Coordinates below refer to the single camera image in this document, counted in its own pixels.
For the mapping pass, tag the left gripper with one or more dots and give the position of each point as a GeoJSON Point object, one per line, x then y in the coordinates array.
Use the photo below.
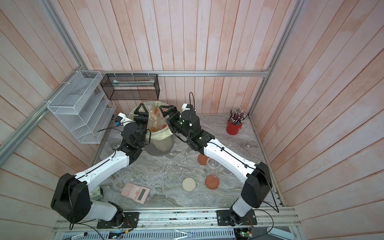
{"type": "Point", "coordinates": [145, 115]}

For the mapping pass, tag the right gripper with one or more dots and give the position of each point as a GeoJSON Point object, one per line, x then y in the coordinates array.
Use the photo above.
{"type": "Point", "coordinates": [173, 122]}

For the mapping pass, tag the brown jar lid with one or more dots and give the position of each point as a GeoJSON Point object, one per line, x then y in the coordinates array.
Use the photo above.
{"type": "Point", "coordinates": [212, 182]}
{"type": "Point", "coordinates": [202, 159]}

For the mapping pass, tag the cream jar lid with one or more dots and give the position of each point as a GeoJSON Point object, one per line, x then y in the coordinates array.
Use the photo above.
{"type": "Point", "coordinates": [189, 184]}

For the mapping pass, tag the oatmeal jar with brown lid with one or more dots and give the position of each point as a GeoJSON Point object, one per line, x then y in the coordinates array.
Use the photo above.
{"type": "Point", "coordinates": [213, 164]}

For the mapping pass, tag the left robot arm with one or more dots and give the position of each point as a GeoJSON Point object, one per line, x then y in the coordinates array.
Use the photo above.
{"type": "Point", "coordinates": [72, 198]}

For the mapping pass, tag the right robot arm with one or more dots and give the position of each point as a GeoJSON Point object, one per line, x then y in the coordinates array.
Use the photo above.
{"type": "Point", "coordinates": [256, 178]}

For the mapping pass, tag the grey trash bin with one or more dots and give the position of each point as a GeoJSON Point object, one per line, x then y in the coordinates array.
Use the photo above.
{"type": "Point", "coordinates": [160, 147]}

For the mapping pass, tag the red pencil cup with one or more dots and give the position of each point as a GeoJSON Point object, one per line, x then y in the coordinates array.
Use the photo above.
{"type": "Point", "coordinates": [233, 129]}

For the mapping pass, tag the bundle of pencils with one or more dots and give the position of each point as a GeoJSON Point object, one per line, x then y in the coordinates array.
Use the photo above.
{"type": "Point", "coordinates": [237, 116]}

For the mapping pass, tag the pink calculator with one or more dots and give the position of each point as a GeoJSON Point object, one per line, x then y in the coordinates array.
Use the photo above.
{"type": "Point", "coordinates": [136, 193]}

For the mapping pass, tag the pale green tape dispenser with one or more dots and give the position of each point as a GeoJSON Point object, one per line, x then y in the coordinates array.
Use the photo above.
{"type": "Point", "coordinates": [97, 194]}

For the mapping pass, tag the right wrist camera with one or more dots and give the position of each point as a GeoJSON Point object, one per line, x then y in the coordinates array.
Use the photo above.
{"type": "Point", "coordinates": [187, 107]}

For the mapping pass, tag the black wire mesh basket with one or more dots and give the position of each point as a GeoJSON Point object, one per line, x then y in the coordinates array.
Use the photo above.
{"type": "Point", "coordinates": [131, 86]}

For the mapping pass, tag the horizontal aluminium frame bar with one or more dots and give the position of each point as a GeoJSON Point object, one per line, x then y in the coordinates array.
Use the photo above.
{"type": "Point", "coordinates": [203, 73]}

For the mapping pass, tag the white wire mesh shelf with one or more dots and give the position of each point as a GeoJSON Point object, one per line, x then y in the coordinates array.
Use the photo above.
{"type": "Point", "coordinates": [82, 109]}

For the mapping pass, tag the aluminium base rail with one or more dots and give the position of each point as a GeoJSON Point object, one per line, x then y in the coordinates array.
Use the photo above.
{"type": "Point", "coordinates": [187, 224]}

